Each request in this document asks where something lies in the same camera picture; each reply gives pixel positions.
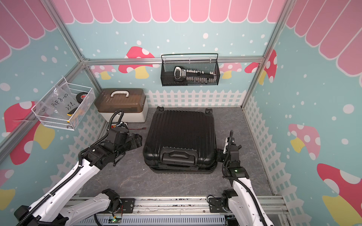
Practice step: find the brown lidded white toolbox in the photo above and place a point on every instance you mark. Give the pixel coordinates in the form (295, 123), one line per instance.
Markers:
(133, 102)

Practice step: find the yellow black tool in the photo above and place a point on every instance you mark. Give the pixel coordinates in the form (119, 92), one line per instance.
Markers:
(72, 112)

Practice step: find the plastic bag with writing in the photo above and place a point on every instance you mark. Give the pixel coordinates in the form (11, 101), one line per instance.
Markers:
(61, 101)

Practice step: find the socket wrench set in basket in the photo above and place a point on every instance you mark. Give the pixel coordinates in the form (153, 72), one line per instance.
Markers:
(193, 76)

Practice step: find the clear wire wall basket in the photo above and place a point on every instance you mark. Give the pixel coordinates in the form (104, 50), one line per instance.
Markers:
(49, 118)

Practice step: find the black ribbed hard-shell suitcase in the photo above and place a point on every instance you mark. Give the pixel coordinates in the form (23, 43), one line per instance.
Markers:
(181, 141)

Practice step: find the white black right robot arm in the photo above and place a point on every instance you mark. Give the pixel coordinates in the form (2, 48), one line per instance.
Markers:
(241, 201)

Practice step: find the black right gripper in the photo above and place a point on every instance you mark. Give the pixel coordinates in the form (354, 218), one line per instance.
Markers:
(219, 153)

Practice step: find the black tape roll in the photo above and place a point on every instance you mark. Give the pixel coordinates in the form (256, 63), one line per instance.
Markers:
(81, 96)

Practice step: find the black wire mesh wall basket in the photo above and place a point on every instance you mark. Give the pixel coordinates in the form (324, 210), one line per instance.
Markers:
(198, 69)

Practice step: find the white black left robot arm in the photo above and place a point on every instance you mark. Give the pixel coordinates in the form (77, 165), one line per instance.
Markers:
(50, 209)

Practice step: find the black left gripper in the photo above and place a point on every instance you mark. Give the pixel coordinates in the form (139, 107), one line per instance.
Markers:
(135, 141)

